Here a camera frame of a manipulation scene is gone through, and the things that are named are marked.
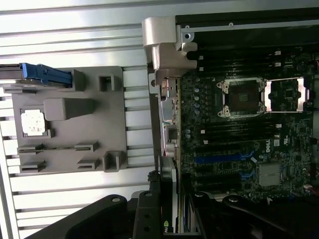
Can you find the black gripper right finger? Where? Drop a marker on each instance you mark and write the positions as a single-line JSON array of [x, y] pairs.
[[204, 216]]

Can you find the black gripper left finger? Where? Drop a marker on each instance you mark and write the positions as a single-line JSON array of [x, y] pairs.
[[147, 214]]

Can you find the blue expansion slot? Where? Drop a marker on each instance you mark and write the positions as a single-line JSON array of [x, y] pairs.
[[219, 159]]

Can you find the silver chipset heatsink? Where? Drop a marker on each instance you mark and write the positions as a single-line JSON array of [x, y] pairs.
[[270, 175]]

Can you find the gray parts rack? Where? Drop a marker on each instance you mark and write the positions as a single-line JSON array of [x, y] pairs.
[[104, 129]]

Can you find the green motherboard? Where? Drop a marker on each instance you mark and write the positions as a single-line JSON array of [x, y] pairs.
[[286, 129]]

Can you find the CPU socket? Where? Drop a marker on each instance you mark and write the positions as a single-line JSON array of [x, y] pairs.
[[241, 98]]

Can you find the silver CPU chip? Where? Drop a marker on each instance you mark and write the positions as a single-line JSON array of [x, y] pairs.
[[33, 123]]

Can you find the metal socket cover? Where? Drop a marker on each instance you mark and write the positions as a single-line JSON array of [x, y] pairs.
[[286, 94]]

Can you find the hard disk with blue carrier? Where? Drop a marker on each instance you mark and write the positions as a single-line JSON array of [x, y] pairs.
[[49, 73]]

